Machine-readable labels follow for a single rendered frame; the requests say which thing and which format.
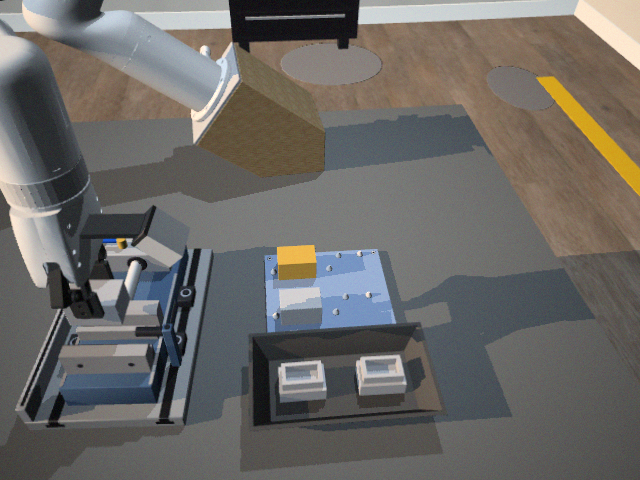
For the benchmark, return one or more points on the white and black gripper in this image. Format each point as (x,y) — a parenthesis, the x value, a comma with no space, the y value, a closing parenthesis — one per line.
(50,243)

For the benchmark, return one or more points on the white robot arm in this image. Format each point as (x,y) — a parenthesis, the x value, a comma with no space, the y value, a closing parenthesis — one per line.
(41,163)

